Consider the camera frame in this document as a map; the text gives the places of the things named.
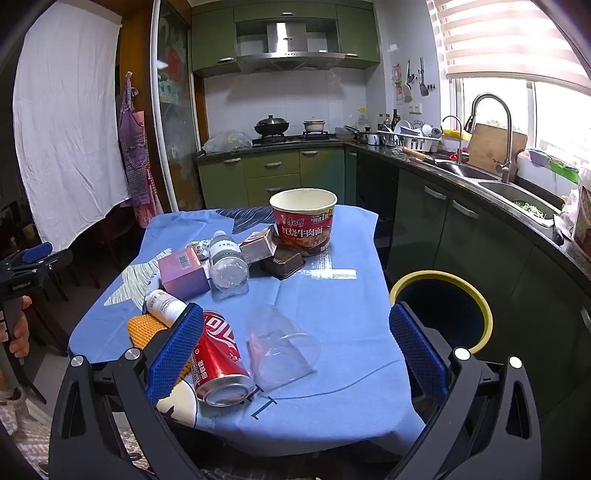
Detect brown plastic tray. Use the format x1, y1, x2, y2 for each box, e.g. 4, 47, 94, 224
260, 249, 305, 280

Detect small grey pink box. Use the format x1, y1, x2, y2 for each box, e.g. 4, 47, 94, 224
239, 227, 278, 265

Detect clear plastic water bottle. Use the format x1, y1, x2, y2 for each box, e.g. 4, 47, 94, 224
209, 230, 250, 292

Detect white pill bottle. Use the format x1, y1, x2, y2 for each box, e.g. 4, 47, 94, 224
144, 289, 188, 326

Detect black wok with lid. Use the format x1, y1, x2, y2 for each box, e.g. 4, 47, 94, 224
254, 115, 291, 137

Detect striped window blind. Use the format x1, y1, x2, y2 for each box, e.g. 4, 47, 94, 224
434, 0, 591, 80

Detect orange ribbed cloth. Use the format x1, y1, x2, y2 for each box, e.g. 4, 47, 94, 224
127, 314, 192, 380

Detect green wall cabinets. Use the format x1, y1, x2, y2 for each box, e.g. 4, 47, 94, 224
191, 0, 382, 78

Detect person's left hand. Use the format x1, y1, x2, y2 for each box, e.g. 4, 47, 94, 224
8, 295, 34, 359

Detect clear plastic bag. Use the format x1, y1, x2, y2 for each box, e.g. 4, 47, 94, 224
202, 130, 254, 154

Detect printed blue tablecloth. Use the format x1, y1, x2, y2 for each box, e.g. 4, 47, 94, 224
68, 206, 426, 457

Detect black gas stove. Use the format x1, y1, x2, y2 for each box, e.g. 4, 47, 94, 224
252, 131, 343, 147

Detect red soda can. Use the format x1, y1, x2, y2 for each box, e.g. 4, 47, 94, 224
193, 311, 256, 408

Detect stainless steel sink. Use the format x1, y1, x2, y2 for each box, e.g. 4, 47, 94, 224
434, 159, 561, 223

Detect floral glass sliding door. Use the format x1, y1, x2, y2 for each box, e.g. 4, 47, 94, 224
152, 0, 206, 217

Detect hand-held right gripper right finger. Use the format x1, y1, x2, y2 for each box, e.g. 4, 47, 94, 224
389, 302, 543, 480

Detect pink cardboard box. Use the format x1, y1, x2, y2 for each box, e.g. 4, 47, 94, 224
158, 247, 211, 301

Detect white dish rack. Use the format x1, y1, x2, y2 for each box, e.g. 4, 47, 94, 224
378, 121, 443, 153

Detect white hanging sheet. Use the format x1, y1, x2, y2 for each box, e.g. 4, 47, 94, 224
13, 0, 131, 247

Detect tall chrome faucet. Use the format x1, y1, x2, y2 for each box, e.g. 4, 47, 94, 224
464, 93, 515, 184

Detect wooden cutting board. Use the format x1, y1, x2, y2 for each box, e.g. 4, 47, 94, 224
467, 123, 528, 174

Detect clear plastic cup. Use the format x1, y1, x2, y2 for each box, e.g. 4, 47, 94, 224
247, 304, 321, 393

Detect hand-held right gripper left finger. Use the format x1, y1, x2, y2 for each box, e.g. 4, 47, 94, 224
48, 302, 206, 480

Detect kitchen window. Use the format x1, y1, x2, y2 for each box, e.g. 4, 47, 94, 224
452, 76, 591, 160

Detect black bin with yellow rim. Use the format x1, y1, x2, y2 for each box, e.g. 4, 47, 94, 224
389, 270, 493, 356

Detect checked purple apron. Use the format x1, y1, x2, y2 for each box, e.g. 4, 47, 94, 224
117, 71, 162, 229

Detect patterned floor mat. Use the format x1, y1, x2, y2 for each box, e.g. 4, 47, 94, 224
0, 399, 153, 480

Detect stainless steel range hood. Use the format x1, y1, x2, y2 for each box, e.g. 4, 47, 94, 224
235, 21, 347, 73

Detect red instant noodle bowl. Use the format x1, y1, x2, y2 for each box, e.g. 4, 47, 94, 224
269, 188, 338, 257

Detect wooden rolling pin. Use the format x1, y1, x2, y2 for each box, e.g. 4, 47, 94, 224
401, 147, 437, 164

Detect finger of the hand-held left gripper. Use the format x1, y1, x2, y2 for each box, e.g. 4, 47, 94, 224
9, 242, 53, 267
28, 249, 75, 283

